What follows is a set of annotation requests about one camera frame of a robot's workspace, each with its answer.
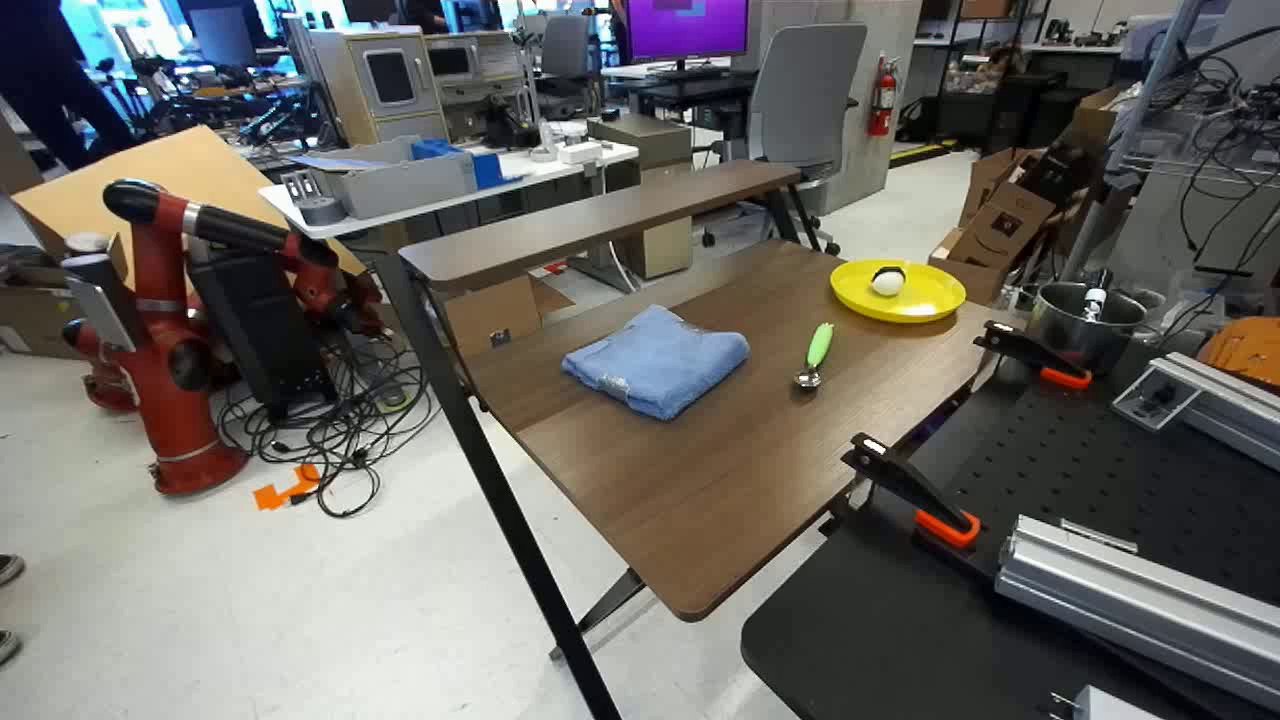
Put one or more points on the white lab desk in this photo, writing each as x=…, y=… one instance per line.
x=534, y=170

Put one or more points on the small steel pot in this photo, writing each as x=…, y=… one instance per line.
x=1065, y=331

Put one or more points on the stacked flattened cardboard boxes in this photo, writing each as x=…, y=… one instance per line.
x=1000, y=227

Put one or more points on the raised wooden shelf board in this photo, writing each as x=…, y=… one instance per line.
x=602, y=221

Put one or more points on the orange floor tape marker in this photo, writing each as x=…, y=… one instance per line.
x=281, y=488

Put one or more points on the black metal table frame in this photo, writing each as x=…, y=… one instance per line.
x=501, y=492

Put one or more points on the cardboard box under shelf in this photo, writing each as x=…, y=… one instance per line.
x=488, y=318

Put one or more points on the yellow round plate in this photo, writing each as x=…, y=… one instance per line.
x=923, y=305

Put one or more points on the red robot on pedestal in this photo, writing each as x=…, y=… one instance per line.
x=166, y=384

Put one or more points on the black perforated breadboard table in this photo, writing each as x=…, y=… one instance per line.
x=932, y=627

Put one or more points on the folded blue towel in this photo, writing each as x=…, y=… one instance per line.
x=655, y=361

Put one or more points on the small blue bin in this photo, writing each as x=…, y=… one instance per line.
x=488, y=170

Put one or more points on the aluminium extrusion rail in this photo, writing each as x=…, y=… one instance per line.
x=1230, y=403
x=1134, y=601

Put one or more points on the red fire extinguisher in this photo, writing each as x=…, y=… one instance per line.
x=883, y=102

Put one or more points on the monitor with purple screen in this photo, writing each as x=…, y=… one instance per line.
x=683, y=26

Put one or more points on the large tan cardboard panel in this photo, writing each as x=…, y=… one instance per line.
x=187, y=164

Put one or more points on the grey office chair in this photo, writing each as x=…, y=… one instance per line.
x=802, y=94

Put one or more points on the grey machine cabinet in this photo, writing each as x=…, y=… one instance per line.
x=364, y=81

